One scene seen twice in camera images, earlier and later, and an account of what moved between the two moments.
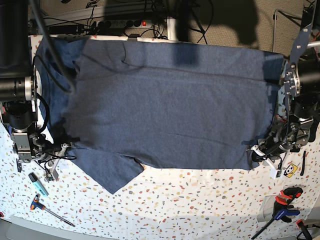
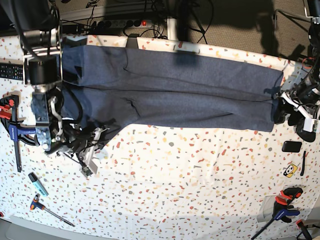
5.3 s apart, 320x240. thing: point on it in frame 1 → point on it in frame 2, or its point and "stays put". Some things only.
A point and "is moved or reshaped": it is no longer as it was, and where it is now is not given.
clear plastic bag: x=266 y=211 stays put
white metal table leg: x=171 y=29 stays put
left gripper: x=275 y=153 → x=299 y=95
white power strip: x=130 y=24 stays put
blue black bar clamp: x=282 y=210 stays put
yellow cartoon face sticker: x=290 y=170 stays put
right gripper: x=45 y=149 → x=82 y=141
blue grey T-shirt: x=123 y=102 is moved or reshaped
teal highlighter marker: x=34 y=179 stays put
